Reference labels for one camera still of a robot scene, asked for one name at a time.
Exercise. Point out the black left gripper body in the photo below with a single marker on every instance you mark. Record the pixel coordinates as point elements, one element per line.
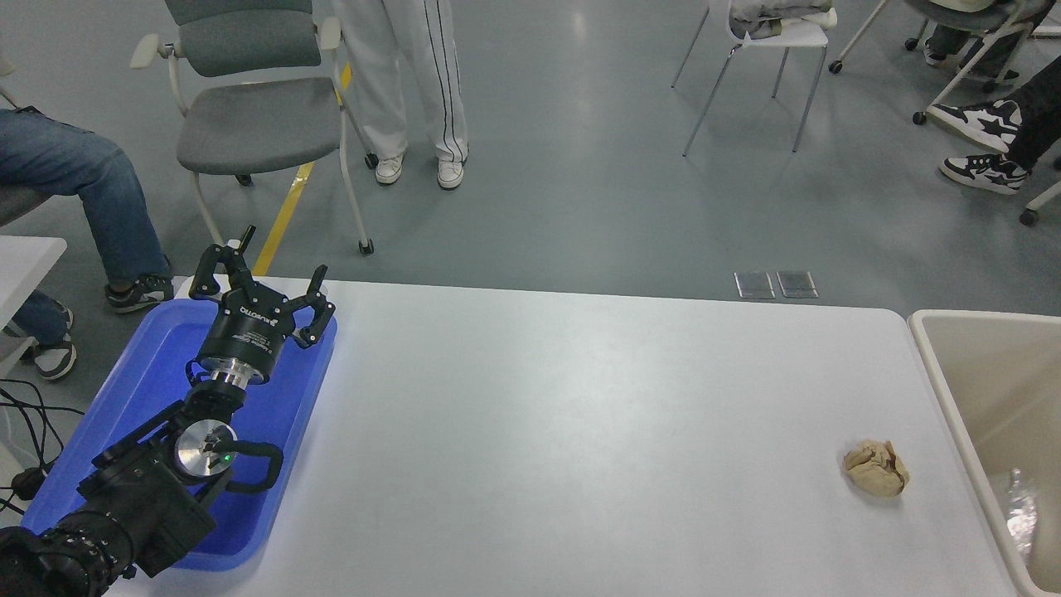
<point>244,332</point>

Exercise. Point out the foil tray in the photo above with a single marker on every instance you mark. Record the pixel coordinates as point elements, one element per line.
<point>1021,514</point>

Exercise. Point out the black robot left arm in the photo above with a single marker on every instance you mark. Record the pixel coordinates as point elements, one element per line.
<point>141,497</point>

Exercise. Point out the metal floor socket plate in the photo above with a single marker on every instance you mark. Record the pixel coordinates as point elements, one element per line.
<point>797,283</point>
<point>754,284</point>

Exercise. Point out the blue plastic tray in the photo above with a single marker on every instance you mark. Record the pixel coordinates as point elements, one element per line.
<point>149,390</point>

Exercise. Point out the grey office chair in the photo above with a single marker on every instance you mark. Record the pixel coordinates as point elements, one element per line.
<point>257,124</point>

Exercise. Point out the person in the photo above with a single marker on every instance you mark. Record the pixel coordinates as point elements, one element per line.
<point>390,75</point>
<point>75,174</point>
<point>982,124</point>
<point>949,37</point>

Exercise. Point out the small white table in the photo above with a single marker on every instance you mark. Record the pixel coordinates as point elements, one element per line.
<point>25,257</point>

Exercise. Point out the white metal-legged chair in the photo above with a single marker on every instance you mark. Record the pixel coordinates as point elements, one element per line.
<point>787,35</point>

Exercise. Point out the crumpled tan paper ball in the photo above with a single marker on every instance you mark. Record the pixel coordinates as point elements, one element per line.
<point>877,469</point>

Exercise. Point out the white-framed rolling chair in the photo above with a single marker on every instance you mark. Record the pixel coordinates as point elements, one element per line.
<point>961,75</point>

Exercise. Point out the large pale bin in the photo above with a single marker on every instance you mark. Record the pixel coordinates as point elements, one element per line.
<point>1003,390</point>

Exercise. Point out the white chair leg with castor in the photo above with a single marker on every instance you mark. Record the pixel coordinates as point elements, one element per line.
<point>1040,203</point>

